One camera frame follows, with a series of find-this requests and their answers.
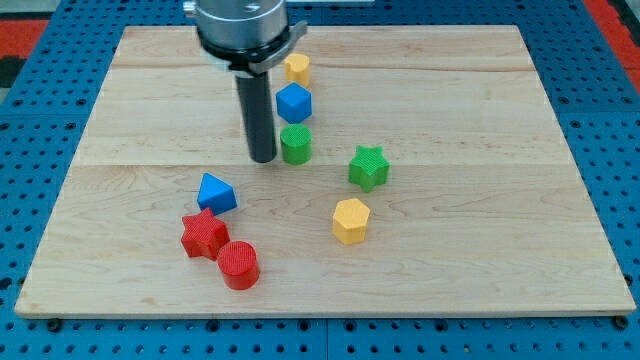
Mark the yellow heart block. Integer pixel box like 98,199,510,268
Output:
284,53,311,88

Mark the red star block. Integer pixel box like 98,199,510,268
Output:
181,208,230,261

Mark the red cylinder block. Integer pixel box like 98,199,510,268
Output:
217,241,260,290

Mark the blue triangle block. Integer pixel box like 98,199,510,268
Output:
197,173,237,215

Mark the green cylinder block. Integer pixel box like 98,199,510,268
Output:
280,124,312,165

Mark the green star block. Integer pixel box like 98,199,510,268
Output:
348,145,390,193

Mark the yellow hexagon block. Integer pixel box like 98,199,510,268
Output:
332,198,370,245

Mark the blue cube block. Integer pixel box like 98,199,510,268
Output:
276,82,313,124

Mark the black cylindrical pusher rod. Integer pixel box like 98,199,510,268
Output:
235,73,277,163

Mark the light wooden board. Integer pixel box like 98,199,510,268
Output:
15,25,636,319

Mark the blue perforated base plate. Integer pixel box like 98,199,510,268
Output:
1,1,639,359

